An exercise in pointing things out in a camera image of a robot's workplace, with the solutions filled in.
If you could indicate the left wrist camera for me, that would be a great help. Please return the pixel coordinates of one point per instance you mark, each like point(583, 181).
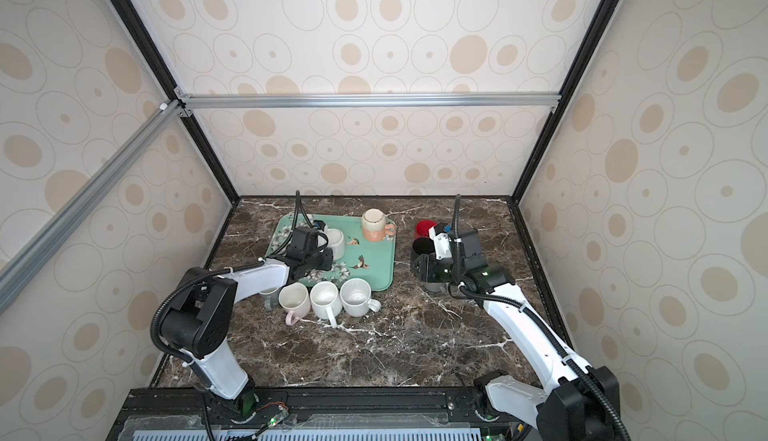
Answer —
point(306, 240)

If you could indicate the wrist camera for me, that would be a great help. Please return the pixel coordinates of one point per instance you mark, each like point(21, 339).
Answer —
point(464, 244)
point(306, 240)

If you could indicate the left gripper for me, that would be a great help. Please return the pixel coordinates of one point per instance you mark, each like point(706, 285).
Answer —
point(328, 258)

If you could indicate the left diagonal aluminium bar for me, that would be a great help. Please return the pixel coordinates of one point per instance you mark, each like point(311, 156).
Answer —
point(22, 269)

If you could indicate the white round mug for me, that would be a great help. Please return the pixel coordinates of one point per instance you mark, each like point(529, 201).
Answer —
point(325, 301)

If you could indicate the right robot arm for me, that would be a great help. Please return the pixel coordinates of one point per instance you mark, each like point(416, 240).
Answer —
point(573, 400)

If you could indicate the green floral bird tray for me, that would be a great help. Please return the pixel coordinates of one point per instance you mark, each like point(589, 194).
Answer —
point(371, 261)

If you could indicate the red mug black handle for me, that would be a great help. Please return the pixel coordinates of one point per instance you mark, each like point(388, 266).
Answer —
point(423, 227)

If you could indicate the pink mug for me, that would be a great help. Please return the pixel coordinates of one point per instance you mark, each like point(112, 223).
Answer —
point(295, 300)

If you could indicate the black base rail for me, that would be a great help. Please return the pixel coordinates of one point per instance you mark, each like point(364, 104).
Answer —
point(436, 413)

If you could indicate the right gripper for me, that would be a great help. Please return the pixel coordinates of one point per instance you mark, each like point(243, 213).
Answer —
point(428, 265)

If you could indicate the right black corner post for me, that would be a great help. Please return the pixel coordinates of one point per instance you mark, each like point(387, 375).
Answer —
point(594, 34)

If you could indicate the horizontal aluminium bar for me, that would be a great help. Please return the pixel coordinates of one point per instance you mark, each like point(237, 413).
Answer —
point(381, 100)

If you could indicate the white mug back row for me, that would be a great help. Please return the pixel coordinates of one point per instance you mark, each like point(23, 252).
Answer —
point(336, 242)

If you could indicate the light grey mug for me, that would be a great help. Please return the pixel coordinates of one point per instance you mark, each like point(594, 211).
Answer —
point(270, 298)

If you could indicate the dark grey mug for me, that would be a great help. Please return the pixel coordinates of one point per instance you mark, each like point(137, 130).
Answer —
point(437, 288)

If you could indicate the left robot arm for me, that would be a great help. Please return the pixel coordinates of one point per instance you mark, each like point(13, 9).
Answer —
point(192, 323)

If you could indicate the green led circuit board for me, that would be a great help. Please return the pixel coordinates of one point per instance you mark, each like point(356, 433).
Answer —
point(272, 414)

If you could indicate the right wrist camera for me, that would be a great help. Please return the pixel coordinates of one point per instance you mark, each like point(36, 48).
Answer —
point(464, 244)

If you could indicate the cream orange mug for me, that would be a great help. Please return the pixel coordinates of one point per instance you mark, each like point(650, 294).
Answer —
point(375, 226)

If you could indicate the cream speckled mug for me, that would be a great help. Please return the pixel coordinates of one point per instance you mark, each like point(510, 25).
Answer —
point(357, 299)

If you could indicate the black corner frame post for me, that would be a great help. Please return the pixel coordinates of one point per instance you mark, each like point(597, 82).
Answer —
point(136, 28)

